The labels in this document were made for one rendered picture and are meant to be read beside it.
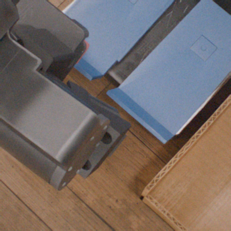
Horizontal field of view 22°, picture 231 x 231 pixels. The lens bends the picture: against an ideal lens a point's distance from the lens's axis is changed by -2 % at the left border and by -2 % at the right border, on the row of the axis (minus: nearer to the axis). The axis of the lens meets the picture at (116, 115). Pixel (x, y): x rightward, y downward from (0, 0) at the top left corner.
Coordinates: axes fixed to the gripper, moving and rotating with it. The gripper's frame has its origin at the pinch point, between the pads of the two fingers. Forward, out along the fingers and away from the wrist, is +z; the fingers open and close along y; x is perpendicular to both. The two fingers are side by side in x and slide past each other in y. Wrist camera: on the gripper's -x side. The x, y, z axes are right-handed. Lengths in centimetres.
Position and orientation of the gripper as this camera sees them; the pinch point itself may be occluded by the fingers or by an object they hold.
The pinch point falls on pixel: (59, 52)
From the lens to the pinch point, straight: 57.4
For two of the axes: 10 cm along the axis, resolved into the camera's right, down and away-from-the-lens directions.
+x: -7.7, -6.3, 1.0
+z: 2.6, -1.6, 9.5
